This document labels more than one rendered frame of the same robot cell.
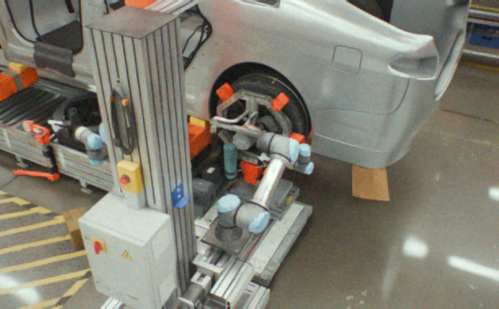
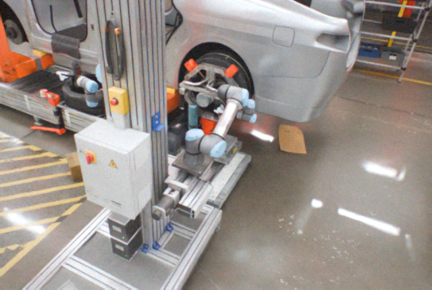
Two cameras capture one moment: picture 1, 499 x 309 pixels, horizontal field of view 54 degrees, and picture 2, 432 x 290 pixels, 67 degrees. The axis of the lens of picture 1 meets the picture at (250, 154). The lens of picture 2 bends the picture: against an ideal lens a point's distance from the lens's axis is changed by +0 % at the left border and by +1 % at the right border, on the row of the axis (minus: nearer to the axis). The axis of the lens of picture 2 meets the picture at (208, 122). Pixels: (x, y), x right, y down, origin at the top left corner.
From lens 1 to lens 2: 49 cm
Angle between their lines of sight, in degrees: 5
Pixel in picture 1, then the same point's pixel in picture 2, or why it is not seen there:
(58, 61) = (69, 47)
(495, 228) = (384, 174)
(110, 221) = (100, 137)
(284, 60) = (235, 40)
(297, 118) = (244, 83)
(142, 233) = (127, 145)
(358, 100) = (290, 68)
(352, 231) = (281, 174)
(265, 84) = (221, 59)
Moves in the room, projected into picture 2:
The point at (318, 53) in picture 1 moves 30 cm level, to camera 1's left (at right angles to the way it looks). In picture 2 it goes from (261, 32) to (224, 31)
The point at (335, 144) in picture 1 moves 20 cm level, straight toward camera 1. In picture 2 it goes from (271, 103) to (271, 114)
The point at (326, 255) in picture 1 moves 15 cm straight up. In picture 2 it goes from (262, 189) to (264, 178)
